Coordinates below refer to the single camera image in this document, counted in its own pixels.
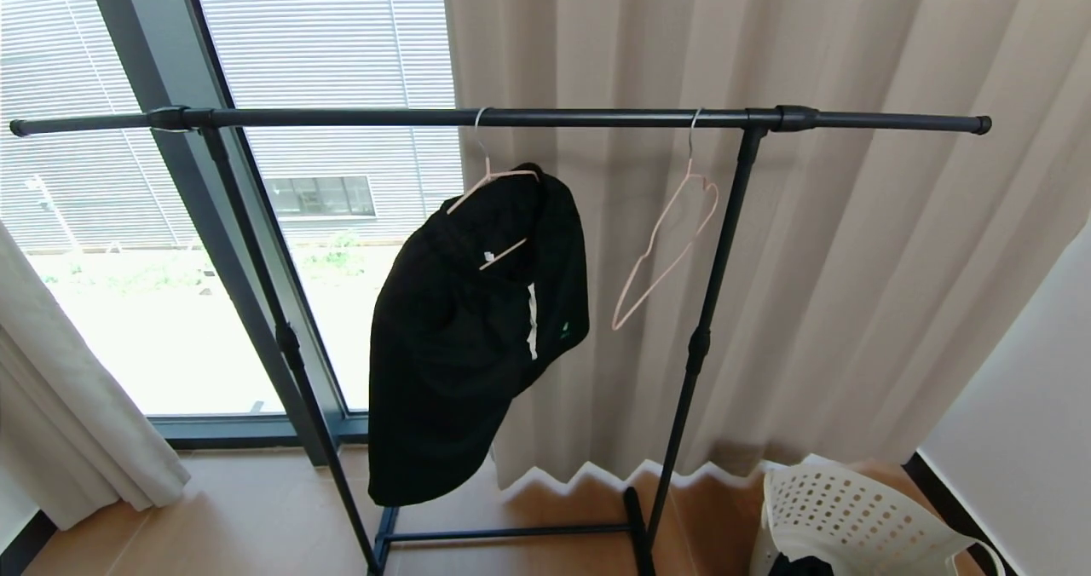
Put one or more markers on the pink clothes hanger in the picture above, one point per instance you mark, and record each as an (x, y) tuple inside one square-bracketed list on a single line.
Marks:
[(656, 235), (511, 174)]

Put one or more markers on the black shorts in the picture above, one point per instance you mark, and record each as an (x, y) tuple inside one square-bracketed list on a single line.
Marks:
[(452, 346)]

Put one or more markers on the black clothes rack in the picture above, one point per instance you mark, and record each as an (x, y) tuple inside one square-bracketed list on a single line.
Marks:
[(597, 118)]

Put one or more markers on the white laundry basket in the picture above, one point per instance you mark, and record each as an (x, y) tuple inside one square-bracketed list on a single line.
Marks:
[(852, 508)]

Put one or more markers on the beige curtain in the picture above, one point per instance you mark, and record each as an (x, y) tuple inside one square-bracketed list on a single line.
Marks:
[(77, 431), (852, 218)]

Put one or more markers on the black garment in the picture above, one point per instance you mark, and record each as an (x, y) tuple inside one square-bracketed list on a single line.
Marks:
[(801, 566)]

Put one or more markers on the window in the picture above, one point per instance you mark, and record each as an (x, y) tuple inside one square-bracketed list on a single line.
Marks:
[(153, 65)]

